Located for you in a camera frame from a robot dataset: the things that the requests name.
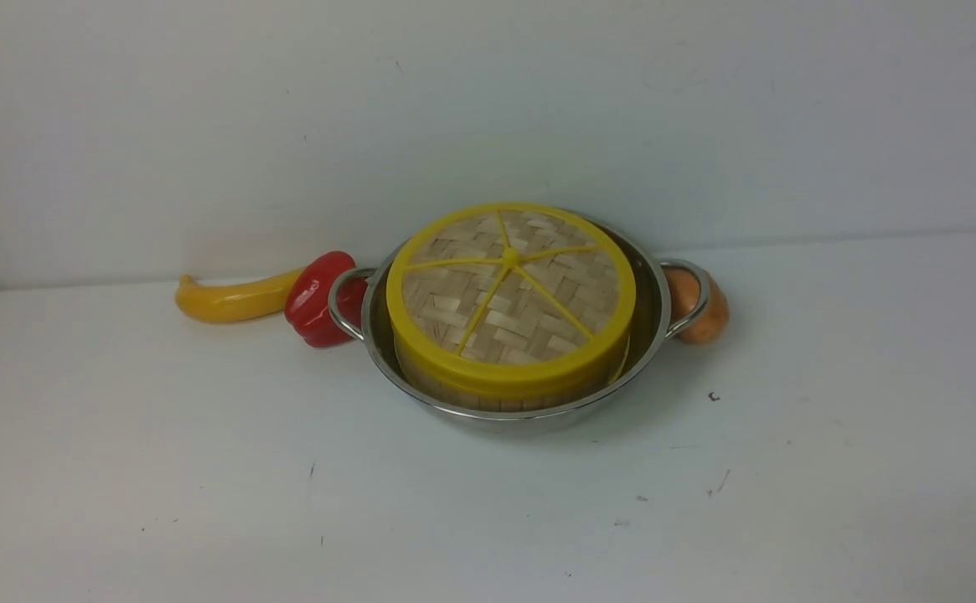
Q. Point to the yellow rimmed woven steamer lid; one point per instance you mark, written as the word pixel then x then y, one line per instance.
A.
pixel 516 266

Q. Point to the yellow rimmed bamboo steamer basket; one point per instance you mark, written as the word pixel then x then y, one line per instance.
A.
pixel 495 370

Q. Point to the stainless steel pot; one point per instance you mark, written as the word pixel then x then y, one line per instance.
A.
pixel 357 305

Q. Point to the red bell pepper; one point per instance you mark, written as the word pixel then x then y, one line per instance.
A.
pixel 307 308

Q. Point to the brown potato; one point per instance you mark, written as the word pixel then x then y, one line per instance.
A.
pixel 701 302

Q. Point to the yellow banana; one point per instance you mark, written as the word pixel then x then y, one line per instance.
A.
pixel 234 303

